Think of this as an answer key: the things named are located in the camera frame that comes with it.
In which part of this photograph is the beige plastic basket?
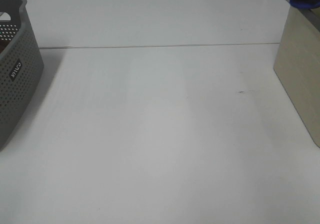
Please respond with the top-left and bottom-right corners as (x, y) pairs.
(273, 7), (320, 145)

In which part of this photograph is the grey perforated plastic basket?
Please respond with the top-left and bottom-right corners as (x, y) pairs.
(0, 0), (44, 148)

